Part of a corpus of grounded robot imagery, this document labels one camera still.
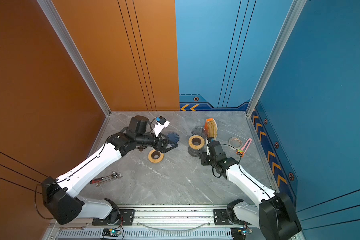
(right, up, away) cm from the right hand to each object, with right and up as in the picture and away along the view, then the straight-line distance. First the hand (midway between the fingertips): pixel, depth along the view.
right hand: (202, 156), depth 86 cm
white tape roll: (+25, +6, +16) cm, 31 cm away
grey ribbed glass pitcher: (-3, +1, +7) cm, 8 cm away
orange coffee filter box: (+7, +16, +14) cm, 22 cm away
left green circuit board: (-45, -34, -15) cm, 58 cm away
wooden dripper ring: (-29, -2, +9) cm, 30 cm away
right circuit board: (+16, -34, -15) cm, 41 cm away
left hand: (-16, +10, -14) cm, 23 cm away
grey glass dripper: (0, +14, +13) cm, 19 cm away
